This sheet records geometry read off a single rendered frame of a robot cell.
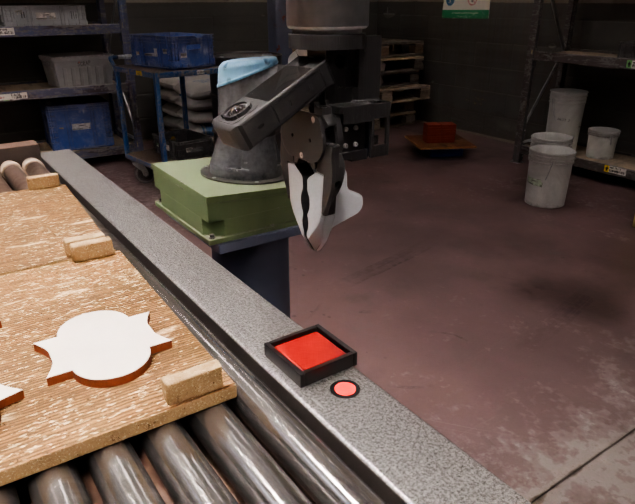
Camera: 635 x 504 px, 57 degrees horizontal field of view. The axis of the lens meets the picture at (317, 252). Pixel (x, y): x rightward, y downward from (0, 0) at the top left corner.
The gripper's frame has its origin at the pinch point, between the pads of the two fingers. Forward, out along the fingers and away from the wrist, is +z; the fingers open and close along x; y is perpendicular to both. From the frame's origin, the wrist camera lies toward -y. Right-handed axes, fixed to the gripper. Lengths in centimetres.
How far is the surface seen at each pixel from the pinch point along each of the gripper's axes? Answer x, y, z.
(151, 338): 9.6, -14.7, 11.5
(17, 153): 115, -10, 13
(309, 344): 0.9, 0.5, 13.3
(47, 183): 79, -11, 12
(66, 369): 8.8, -23.8, 11.5
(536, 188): 177, 302, 94
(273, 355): 1.7, -3.8, 13.6
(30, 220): 61, -18, 13
